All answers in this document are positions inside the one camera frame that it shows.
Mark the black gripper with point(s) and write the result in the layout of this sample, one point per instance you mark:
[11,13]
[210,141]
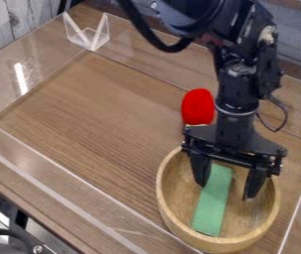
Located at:
[229,140]

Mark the green rectangular block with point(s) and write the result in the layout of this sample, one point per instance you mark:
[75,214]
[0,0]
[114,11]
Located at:
[208,218]

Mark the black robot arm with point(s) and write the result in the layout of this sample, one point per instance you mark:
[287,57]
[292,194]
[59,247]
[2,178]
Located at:
[243,36]

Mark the brown wooden bowl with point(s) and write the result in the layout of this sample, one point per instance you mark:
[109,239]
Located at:
[248,218]

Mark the red plush strawberry toy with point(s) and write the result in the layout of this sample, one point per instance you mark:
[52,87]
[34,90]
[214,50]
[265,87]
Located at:
[197,107]

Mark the black table frame bracket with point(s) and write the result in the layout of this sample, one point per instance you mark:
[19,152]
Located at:
[16,241]

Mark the clear acrylic tray wall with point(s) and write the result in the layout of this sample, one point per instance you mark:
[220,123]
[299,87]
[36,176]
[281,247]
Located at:
[97,223]

